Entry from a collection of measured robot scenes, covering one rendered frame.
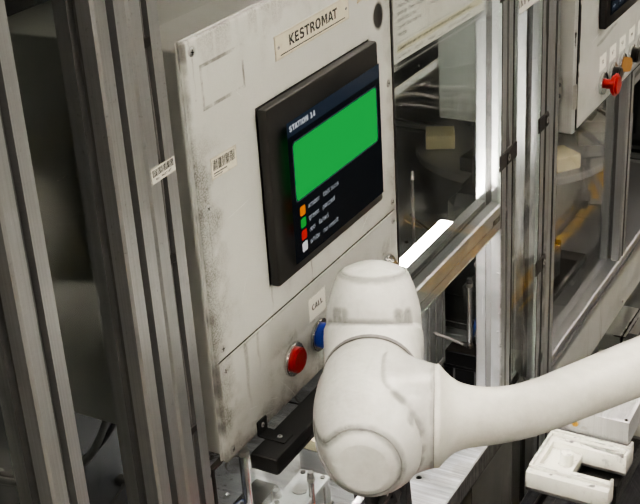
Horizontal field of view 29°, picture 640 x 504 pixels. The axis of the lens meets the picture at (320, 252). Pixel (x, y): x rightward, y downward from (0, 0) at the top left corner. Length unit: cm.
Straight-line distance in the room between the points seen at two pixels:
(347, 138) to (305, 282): 17
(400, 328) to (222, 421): 21
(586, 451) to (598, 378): 94
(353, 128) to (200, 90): 28
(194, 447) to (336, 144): 36
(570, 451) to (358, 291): 95
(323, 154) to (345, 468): 36
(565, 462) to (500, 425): 96
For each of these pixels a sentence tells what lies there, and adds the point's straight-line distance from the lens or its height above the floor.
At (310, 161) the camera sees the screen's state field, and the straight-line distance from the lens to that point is 133.
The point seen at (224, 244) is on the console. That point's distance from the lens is 125.
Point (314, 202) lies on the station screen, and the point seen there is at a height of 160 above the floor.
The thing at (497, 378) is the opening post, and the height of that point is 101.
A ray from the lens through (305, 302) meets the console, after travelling 142.
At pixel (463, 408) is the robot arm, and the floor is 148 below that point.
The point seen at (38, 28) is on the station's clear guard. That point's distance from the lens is 104.
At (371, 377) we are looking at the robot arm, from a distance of 120.
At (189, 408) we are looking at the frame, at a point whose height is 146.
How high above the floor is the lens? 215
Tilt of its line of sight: 26 degrees down
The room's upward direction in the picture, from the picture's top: 4 degrees counter-clockwise
